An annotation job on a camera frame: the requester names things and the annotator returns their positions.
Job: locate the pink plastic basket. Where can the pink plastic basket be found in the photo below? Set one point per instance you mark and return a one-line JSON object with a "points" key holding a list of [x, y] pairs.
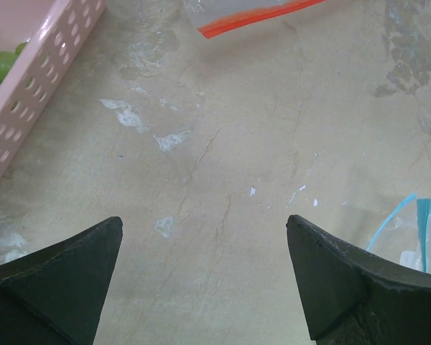
{"points": [[54, 32]]}

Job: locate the zip bag with orange watermelon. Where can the zip bag with orange watermelon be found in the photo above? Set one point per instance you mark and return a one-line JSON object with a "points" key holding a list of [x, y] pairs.
{"points": [[215, 17]]}

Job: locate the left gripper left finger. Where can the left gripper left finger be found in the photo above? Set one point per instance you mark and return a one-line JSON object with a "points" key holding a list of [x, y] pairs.
{"points": [[56, 295]]}

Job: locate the zip bag with fake fruit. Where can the zip bag with fake fruit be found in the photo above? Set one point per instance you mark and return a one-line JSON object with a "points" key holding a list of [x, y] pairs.
{"points": [[404, 237]]}

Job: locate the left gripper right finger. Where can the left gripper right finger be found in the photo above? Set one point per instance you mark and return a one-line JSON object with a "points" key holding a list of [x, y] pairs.
{"points": [[351, 296]]}

